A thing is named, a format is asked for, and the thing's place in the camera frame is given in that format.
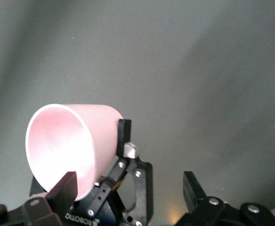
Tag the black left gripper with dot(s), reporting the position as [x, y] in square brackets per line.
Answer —
[109, 219]

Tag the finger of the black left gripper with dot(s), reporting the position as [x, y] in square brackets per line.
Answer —
[37, 184]
[124, 134]

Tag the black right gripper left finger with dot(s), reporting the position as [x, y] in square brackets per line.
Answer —
[59, 195]

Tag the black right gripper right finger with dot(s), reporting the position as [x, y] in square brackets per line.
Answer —
[193, 195]

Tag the pink cup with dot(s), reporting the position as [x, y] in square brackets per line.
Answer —
[62, 146]

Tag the dark grey table mat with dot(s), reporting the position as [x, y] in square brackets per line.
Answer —
[175, 70]

